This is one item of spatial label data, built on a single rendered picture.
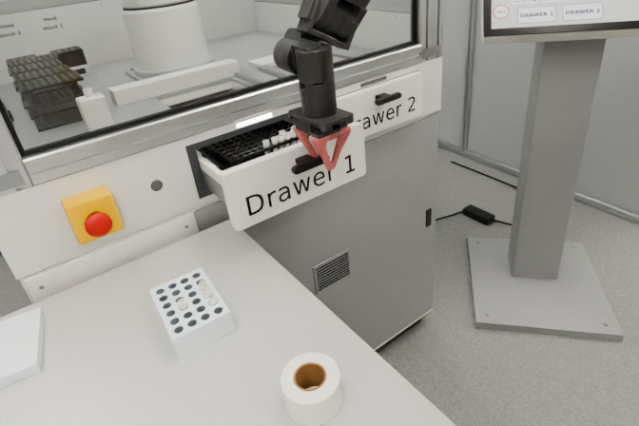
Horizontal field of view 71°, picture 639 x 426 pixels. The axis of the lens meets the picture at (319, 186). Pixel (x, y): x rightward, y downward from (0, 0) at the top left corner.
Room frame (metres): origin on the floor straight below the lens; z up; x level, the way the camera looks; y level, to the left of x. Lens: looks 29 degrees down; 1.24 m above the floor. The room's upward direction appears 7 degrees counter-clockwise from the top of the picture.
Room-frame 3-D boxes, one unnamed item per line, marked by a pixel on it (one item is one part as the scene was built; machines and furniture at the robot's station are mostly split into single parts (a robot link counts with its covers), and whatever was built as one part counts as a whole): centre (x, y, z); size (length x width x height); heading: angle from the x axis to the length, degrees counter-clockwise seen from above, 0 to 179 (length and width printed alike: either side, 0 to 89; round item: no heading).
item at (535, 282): (1.27, -0.77, 0.51); 0.50 x 0.45 x 1.02; 164
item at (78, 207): (0.64, 0.38, 0.88); 0.07 x 0.05 x 0.07; 122
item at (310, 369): (0.34, 0.04, 0.78); 0.07 x 0.07 x 0.04
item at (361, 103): (1.00, -0.16, 0.87); 0.29 x 0.02 x 0.11; 122
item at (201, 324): (0.50, 0.21, 0.78); 0.12 x 0.08 x 0.04; 29
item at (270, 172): (0.71, 0.03, 0.87); 0.29 x 0.02 x 0.11; 122
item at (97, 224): (0.62, 0.36, 0.88); 0.04 x 0.03 x 0.04; 122
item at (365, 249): (1.27, 0.33, 0.40); 1.03 x 0.95 x 0.80; 122
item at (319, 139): (0.70, -0.02, 0.94); 0.07 x 0.07 x 0.09; 32
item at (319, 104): (0.70, -0.01, 1.01); 0.10 x 0.07 x 0.07; 32
